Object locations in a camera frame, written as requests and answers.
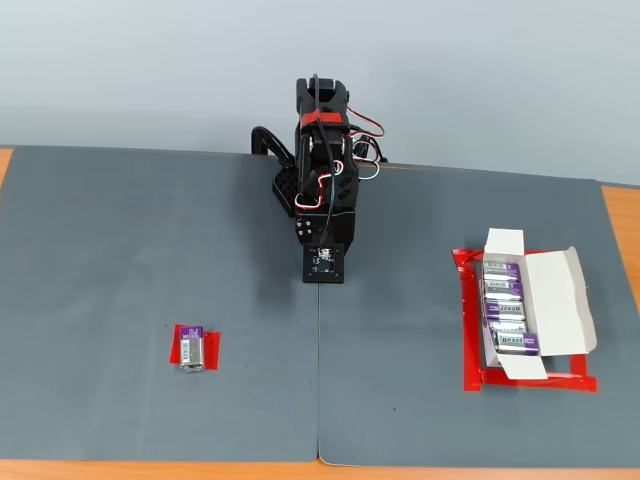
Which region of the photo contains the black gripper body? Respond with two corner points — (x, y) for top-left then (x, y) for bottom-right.
(293, 211), (358, 262)

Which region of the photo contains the purple silver 9V battery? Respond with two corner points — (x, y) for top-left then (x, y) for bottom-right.
(483, 298), (526, 322)
(491, 330), (541, 357)
(487, 319), (530, 335)
(483, 279), (525, 301)
(178, 324), (207, 373)
(482, 261), (522, 282)

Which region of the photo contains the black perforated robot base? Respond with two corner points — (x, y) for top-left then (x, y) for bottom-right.
(270, 163), (302, 218)

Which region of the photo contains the white cardboard box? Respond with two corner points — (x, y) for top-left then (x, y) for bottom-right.
(480, 227), (599, 383)

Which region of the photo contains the red tape band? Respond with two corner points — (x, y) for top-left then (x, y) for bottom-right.
(299, 112), (350, 128)

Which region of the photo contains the grey mat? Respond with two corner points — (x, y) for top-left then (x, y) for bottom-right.
(0, 144), (322, 464)
(316, 160), (640, 470)

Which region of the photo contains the black table clamp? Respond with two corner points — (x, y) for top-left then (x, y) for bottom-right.
(249, 125), (297, 172)

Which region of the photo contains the red tape patch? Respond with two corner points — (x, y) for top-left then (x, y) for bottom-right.
(168, 323), (223, 373)

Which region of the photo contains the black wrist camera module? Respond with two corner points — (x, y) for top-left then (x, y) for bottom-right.
(301, 242), (348, 286)

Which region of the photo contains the red white black servo wire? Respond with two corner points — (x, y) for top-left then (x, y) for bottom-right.
(294, 160), (347, 212)
(346, 105), (387, 182)

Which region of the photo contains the red tape frame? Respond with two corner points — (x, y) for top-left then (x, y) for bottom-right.
(451, 245), (600, 395)

